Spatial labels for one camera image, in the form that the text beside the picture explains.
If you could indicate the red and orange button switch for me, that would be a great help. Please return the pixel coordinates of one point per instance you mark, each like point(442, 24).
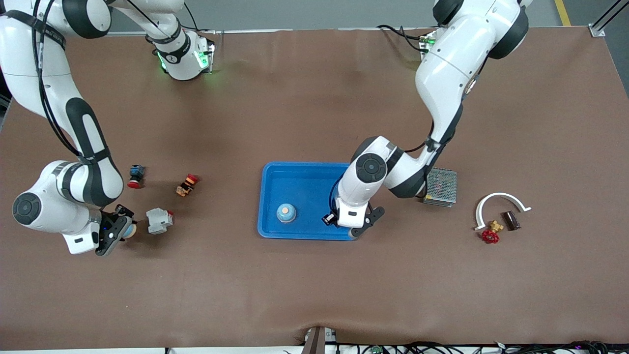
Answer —
point(186, 186)

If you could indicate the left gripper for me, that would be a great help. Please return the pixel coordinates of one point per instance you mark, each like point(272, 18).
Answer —
point(329, 218)

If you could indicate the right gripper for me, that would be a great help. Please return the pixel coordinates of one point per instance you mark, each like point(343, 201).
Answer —
point(121, 212)

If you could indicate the light blue desk bell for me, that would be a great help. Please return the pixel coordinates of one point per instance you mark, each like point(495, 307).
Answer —
point(286, 212)
point(130, 230)

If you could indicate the blue plastic tray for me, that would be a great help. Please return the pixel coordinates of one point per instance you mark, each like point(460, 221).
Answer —
point(300, 187)

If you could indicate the brown table mat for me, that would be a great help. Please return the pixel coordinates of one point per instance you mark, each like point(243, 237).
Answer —
point(314, 285)

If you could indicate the dark capacitor block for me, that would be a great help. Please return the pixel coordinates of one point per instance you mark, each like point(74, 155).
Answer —
point(511, 221)

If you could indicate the white circuit breaker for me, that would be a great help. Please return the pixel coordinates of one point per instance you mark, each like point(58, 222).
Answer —
point(158, 220)

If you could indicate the red pushbutton with blue body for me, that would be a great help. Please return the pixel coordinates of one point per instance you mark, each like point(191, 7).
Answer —
point(136, 174)

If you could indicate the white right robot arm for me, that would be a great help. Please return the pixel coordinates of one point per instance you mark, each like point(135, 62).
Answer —
point(29, 59)

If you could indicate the aluminium frame profile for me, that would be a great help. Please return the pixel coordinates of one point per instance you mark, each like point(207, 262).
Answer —
point(596, 31)

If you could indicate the metal mesh power supply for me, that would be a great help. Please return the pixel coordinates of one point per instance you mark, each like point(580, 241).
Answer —
point(442, 189)

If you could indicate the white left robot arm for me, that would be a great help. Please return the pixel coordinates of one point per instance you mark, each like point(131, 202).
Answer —
point(452, 64)

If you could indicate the grey mount bracket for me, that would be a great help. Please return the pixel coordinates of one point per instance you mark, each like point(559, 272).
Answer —
point(317, 341)

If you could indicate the white curved plastic bracket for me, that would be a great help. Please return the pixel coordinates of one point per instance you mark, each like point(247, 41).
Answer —
point(501, 195)

